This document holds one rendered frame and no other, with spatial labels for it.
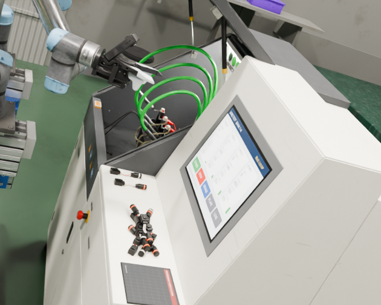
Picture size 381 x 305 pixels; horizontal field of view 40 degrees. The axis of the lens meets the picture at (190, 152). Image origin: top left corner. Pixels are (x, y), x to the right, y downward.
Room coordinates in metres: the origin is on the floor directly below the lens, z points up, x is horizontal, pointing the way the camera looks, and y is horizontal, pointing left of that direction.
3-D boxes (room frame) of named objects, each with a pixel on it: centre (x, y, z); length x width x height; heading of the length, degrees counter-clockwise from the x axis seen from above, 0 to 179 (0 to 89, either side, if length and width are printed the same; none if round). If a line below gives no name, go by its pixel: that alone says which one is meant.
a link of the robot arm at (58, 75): (1.53, 0.48, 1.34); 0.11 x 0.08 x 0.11; 2
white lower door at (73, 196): (2.05, 0.42, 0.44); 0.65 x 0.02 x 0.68; 22
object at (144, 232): (1.41, 0.04, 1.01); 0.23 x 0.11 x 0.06; 22
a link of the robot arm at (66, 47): (1.51, 0.48, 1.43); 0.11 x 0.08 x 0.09; 92
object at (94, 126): (2.05, 0.41, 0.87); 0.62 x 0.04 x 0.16; 22
